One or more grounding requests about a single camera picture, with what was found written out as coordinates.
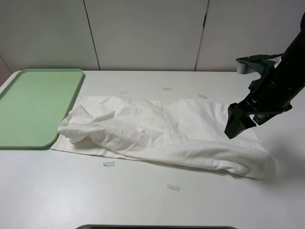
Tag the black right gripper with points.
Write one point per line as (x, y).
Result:
(254, 109)

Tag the white short sleeve shirt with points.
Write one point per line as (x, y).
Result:
(184, 132)

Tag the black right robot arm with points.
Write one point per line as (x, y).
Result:
(271, 94)

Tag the green plastic tray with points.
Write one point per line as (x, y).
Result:
(33, 105)

